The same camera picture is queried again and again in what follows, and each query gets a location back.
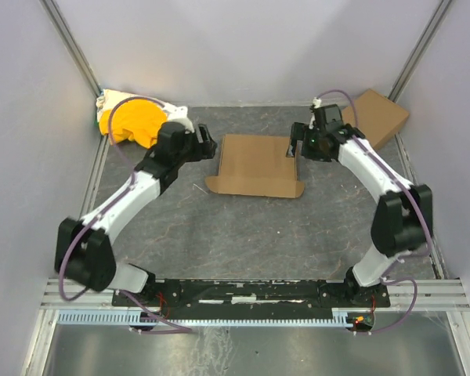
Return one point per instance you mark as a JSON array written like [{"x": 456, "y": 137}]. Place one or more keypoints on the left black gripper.
[{"x": 203, "y": 138}]

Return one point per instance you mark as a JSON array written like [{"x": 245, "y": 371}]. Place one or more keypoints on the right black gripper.
[{"x": 298, "y": 135}]

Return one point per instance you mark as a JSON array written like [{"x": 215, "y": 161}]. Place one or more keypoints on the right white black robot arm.
[{"x": 403, "y": 217}]

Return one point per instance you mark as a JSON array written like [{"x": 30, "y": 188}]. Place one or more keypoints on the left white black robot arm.
[{"x": 84, "y": 252}]

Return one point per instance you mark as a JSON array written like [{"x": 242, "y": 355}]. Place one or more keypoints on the closed brown cardboard box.
[{"x": 380, "y": 118}]

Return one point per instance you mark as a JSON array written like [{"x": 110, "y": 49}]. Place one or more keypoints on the yellow cloth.
[{"x": 138, "y": 121}]

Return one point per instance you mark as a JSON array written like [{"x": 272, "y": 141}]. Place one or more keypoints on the white patterned cloth bag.
[{"x": 109, "y": 98}]

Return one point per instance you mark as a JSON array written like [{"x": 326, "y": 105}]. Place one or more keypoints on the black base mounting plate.
[{"x": 259, "y": 299}]

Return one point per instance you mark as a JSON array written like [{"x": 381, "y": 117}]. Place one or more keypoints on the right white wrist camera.
[{"x": 316, "y": 104}]

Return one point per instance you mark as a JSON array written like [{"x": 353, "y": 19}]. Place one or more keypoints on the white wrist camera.
[
  {"x": 316, "y": 104},
  {"x": 180, "y": 115}
]

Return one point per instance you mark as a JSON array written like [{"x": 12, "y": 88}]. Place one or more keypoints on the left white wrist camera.
[{"x": 180, "y": 115}]

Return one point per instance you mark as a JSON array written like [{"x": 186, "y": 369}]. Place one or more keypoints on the right aluminium corner post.
[{"x": 422, "y": 44}]

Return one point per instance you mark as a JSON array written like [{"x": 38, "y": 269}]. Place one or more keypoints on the aluminium corner post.
[
  {"x": 57, "y": 19},
  {"x": 422, "y": 44}
]

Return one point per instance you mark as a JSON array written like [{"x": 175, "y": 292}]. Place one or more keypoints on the left aluminium corner post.
[{"x": 57, "y": 19}]

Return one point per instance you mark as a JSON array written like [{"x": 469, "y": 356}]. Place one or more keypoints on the aluminium frame rail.
[{"x": 432, "y": 296}]

